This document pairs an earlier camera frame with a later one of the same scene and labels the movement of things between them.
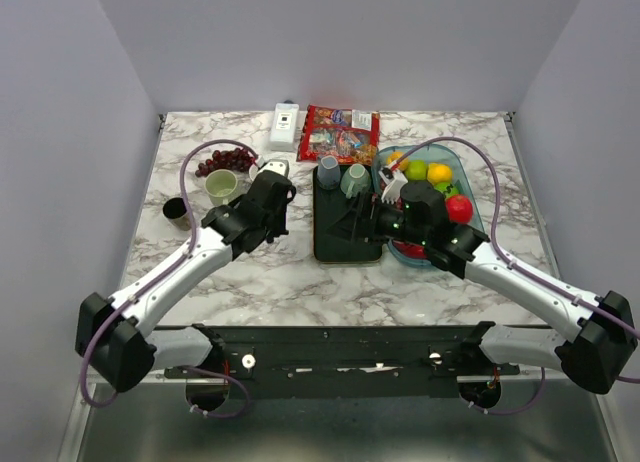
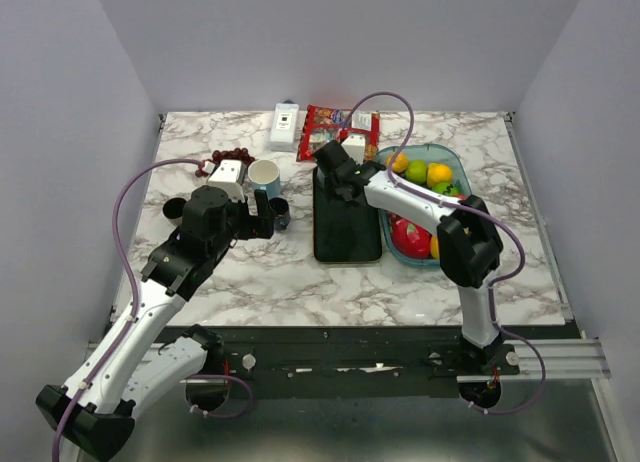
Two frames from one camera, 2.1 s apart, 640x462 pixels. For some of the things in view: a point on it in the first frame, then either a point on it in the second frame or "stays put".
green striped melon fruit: (447, 188) stays put
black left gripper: (280, 229) → (262, 225)
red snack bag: (351, 135) stays put
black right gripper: (363, 228) → (331, 186)
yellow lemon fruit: (437, 173) stays put
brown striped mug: (175, 211) stays put
